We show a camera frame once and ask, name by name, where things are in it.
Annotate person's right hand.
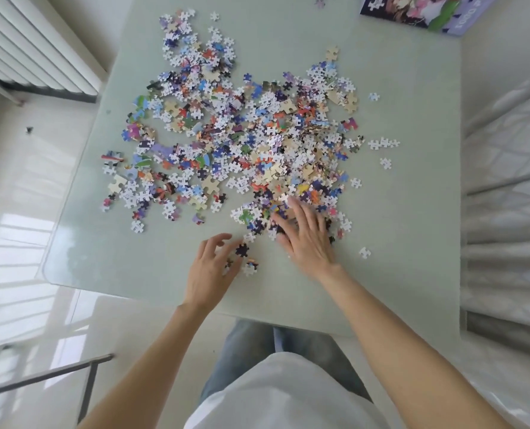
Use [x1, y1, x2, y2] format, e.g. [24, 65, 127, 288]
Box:
[271, 196, 344, 282]

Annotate person's left hand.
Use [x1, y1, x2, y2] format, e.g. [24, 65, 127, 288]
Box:
[183, 232, 246, 311]

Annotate pile of puzzle pieces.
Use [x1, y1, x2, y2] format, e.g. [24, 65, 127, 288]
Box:
[100, 0, 402, 278]

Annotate cartoon print puzzle box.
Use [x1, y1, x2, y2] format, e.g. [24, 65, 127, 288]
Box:
[359, 0, 501, 38]

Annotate person's left forearm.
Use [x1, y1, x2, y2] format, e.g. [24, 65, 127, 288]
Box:
[77, 302, 208, 429]

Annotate person's right forearm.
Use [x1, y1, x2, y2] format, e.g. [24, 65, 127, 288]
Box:
[323, 266, 512, 429]

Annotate person's blue jeans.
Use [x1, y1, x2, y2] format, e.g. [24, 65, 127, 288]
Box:
[200, 319, 373, 403]

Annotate person's white shirt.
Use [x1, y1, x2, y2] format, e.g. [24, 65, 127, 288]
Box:
[184, 352, 402, 429]

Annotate grey patterned curtain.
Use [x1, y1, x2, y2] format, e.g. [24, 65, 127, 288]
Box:
[461, 62, 530, 429]

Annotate white radiator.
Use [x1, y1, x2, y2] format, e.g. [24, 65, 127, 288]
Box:
[0, 0, 105, 104]

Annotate grey metal chair frame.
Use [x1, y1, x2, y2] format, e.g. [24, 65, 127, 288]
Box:
[0, 343, 115, 425]

